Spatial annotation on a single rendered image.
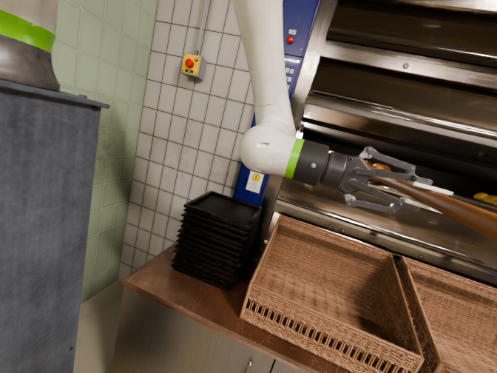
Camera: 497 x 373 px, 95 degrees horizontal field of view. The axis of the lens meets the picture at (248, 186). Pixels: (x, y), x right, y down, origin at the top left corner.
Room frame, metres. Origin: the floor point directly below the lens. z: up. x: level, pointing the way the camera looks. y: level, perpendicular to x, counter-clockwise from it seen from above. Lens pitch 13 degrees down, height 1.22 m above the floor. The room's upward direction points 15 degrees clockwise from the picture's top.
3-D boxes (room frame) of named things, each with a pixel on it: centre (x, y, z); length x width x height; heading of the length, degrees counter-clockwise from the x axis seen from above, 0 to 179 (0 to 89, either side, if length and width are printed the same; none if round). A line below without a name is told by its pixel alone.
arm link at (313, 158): (0.51, -0.12, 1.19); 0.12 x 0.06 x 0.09; 168
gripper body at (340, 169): (0.49, -0.19, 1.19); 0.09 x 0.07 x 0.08; 78
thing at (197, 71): (1.26, 0.43, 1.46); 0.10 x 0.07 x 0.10; 78
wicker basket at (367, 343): (0.85, -0.41, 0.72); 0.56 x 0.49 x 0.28; 76
